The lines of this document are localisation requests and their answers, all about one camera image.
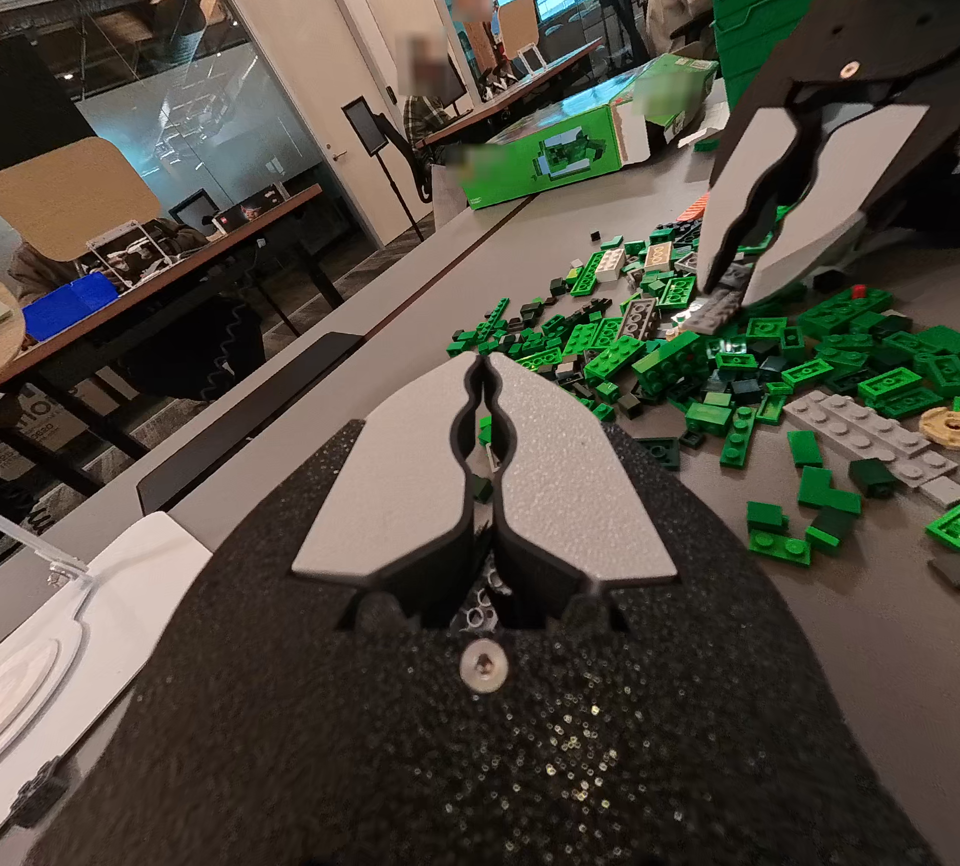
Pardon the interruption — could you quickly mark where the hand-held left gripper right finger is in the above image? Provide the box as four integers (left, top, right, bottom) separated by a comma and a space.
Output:
486, 352, 680, 625

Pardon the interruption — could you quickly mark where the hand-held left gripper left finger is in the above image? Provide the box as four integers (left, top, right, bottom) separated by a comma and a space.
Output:
291, 352, 495, 628

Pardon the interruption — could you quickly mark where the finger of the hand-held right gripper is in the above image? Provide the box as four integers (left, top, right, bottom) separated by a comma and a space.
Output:
697, 107, 820, 294
741, 103, 933, 309

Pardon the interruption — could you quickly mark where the dark grey stud plate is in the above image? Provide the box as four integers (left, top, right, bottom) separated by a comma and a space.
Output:
675, 284, 744, 336

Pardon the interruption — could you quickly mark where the pile of green toy bricks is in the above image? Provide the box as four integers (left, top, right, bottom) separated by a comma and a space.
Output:
448, 217, 960, 499

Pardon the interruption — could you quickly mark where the grey desk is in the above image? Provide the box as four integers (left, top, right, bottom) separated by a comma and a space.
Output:
0, 82, 960, 866

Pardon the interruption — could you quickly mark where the green plastic crate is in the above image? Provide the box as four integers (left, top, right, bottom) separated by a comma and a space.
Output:
708, 0, 886, 109

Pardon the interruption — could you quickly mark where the grey plate with holes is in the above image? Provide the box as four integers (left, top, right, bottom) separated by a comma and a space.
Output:
621, 297, 661, 342

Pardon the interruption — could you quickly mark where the green narrow plate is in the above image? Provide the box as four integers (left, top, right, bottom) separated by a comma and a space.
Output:
720, 407, 759, 469

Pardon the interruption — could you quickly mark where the green cardboard toy box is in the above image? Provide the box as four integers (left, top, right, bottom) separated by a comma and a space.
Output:
457, 53, 721, 210

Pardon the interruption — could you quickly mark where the light grey long plate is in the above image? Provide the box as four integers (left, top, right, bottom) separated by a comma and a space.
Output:
783, 389, 960, 488

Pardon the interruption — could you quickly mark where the green L-shaped tile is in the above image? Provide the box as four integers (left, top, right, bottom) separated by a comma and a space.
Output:
796, 464, 864, 516

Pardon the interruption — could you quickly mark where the brown-top table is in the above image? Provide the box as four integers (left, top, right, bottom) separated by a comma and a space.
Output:
0, 183, 350, 499
416, 39, 605, 150

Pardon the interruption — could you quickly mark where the tan round brick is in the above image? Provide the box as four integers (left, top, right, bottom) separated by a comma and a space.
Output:
918, 407, 960, 450

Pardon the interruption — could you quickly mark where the green slope block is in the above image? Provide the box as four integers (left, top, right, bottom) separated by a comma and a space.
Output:
806, 506, 856, 555

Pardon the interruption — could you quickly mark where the instruction booklet on white stand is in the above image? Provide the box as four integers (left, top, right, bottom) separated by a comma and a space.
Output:
0, 512, 213, 780

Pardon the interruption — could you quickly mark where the dark green small block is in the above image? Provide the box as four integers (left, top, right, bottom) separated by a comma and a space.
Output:
849, 458, 897, 499

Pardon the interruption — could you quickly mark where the small tan board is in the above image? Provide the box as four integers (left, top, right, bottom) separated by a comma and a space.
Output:
495, 0, 541, 53

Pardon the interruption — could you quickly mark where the dark toy box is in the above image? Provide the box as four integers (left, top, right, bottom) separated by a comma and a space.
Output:
213, 185, 290, 233

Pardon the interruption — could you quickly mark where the small black monitor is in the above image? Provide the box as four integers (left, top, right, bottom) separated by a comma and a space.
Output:
168, 189, 222, 233

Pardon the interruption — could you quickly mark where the black tablet on stand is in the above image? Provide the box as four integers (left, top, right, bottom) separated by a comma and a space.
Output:
341, 97, 426, 242

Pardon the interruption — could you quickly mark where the blue plastic bin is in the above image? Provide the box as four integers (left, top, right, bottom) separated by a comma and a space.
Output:
22, 273, 120, 342

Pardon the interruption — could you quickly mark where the tan rounded board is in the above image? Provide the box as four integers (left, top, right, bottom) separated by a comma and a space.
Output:
0, 137, 161, 261

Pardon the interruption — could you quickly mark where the small black stud block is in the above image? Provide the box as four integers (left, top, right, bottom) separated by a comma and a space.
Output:
9, 757, 69, 828

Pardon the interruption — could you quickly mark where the coiled cable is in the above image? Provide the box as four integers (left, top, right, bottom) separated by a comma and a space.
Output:
202, 296, 249, 402

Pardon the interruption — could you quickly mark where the black wall panel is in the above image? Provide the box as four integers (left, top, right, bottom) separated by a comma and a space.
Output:
0, 33, 99, 169

